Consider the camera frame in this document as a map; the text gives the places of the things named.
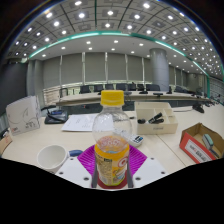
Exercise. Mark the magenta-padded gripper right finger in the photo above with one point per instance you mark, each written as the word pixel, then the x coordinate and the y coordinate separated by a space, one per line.
pixel 150 170

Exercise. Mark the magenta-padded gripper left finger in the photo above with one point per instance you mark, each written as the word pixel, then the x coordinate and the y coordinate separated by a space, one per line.
pixel 74 170

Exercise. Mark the yellow-capped clear drink bottle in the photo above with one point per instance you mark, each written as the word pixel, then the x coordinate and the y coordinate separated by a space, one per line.
pixel 111 133

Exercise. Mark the white patterned mug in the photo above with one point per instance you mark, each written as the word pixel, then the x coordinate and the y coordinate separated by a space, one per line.
pixel 51 158

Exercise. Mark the white remote control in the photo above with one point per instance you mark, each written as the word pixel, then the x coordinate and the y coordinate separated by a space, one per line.
pixel 135 138

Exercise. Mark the white desk organizer tray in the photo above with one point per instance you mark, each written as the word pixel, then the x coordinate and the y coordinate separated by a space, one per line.
pixel 166 126

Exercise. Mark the white paper sheets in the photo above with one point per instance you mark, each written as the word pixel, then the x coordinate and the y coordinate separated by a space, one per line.
pixel 78 122

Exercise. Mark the red and white carton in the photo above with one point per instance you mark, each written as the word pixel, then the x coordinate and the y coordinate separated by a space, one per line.
pixel 193 148

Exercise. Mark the black marker pen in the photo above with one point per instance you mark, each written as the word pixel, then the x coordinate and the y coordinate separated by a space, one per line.
pixel 154 118

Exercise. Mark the black bag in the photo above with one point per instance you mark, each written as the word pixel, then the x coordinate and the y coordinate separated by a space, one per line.
pixel 56 117

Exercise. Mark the large white cardboard box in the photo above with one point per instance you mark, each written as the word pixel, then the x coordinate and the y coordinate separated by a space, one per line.
pixel 23 115

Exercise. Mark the row of black office chairs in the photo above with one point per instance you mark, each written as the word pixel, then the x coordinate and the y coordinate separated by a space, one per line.
pixel 116 87

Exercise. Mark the round ceiling lights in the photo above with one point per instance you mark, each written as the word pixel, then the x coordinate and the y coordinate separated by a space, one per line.
pixel 110 12

